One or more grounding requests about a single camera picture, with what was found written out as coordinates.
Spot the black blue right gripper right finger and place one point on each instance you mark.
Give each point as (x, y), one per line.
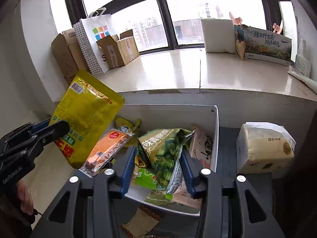
(230, 203)

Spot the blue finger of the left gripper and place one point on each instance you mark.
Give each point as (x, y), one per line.
(36, 127)

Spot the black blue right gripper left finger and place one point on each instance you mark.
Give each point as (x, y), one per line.
(84, 206)

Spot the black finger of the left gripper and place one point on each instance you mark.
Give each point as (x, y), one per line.
(53, 132)

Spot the yellow snack bag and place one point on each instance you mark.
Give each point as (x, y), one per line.
(88, 106)

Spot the green pea snack bag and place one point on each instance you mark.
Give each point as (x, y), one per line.
(160, 151)

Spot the person's left hand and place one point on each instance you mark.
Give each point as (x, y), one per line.
(25, 198)

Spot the orange cracker pack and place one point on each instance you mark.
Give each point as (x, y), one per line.
(104, 150)

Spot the pink green snack packet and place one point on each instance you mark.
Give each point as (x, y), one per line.
(180, 196)

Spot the dark yellow snack packet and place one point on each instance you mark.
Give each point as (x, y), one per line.
(126, 126)

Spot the beige kraft snack bag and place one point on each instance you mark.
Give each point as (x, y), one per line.
(143, 222)

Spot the light green snack bag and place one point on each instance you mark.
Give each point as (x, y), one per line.
(144, 178)

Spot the tissue paper pack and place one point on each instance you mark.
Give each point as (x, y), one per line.
(263, 147)

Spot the tall brown cardboard box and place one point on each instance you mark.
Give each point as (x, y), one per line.
(68, 54)

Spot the pale illustrated snack packet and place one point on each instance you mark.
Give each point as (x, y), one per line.
(201, 146)

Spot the white cardboard storage box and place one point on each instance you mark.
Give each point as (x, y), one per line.
(172, 116)

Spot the open small cardboard box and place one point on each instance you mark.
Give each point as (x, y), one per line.
(119, 51)

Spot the white dotted paper bag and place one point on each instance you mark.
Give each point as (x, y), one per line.
(88, 31)

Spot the rolled white paper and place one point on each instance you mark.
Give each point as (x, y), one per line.
(305, 80)

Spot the white plastic packet on sill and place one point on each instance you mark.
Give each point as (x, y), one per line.
(302, 66)

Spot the printed landscape gift box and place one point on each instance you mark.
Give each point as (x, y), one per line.
(259, 44)

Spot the white foam box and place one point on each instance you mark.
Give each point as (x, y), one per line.
(219, 35)

